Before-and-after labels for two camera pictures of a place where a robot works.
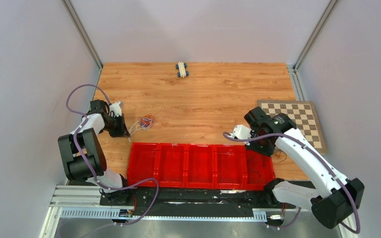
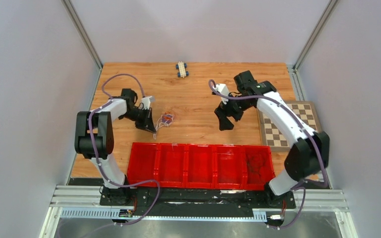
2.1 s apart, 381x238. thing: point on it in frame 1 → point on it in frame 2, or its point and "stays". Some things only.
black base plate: (160, 202) stays
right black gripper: (268, 152) → (223, 110)
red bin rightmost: (258, 170) stays
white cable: (134, 128) → (160, 123)
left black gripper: (122, 131) → (148, 123)
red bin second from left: (170, 165) stays
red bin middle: (200, 168) stays
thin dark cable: (280, 153) → (263, 159)
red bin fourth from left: (229, 167) stays
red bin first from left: (143, 164) stays
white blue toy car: (181, 66) stays
